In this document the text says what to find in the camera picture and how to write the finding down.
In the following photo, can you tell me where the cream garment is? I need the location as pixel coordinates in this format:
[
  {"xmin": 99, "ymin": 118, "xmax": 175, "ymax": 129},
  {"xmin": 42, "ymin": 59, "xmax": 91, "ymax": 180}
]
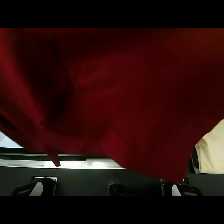
[{"xmin": 194, "ymin": 119, "xmax": 224, "ymax": 175}]

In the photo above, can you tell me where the dark red T-shirt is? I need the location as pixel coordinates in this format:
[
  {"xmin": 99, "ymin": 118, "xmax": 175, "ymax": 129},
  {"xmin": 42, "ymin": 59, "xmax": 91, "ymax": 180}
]
[{"xmin": 0, "ymin": 28, "xmax": 224, "ymax": 184}]

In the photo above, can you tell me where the silver frame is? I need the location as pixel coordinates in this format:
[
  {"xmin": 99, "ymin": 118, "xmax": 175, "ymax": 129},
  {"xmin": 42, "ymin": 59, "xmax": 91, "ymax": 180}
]
[{"xmin": 0, "ymin": 156, "xmax": 126, "ymax": 170}]

